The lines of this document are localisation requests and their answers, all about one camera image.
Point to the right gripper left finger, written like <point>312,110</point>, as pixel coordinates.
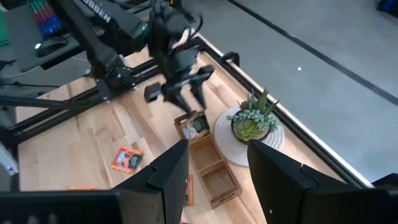
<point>168,193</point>

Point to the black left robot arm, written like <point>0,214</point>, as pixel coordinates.
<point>124,21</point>

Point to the backlit computer keyboard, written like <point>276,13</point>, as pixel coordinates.
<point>46,21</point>

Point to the wooden three-compartment box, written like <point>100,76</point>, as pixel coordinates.
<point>217,183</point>

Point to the black computer mouse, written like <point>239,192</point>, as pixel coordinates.
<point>51,46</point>

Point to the cream tea packet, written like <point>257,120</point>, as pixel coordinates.
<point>196,126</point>

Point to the succulent plant in black pot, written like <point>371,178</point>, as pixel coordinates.
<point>252,127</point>

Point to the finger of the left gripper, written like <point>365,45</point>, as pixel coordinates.
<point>199,93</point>
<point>180,101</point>

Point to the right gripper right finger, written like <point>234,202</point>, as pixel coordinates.
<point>280,193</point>

